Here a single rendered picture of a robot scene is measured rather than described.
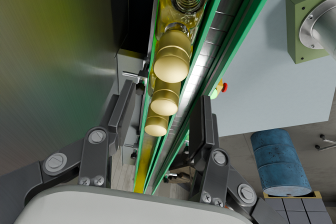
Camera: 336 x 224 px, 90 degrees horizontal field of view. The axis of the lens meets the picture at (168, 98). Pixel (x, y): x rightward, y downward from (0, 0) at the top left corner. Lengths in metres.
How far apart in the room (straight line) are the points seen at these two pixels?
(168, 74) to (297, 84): 0.99
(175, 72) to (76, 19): 0.14
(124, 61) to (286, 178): 2.42
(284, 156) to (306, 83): 1.74
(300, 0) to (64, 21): 0.68
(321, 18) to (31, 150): 0.79
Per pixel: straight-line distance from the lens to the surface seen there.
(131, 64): 0.54
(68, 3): 0.23
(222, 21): 0.45
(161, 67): 0.16
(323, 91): 1.23
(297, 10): 0.75
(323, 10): 0.77
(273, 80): 1.04
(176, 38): 0.17
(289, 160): 2.75
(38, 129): 0.22
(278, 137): 2.88
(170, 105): 0.20
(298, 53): 0.85
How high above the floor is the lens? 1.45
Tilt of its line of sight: 41 degrees down
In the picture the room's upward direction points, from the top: 172 degrees counter-clockwise
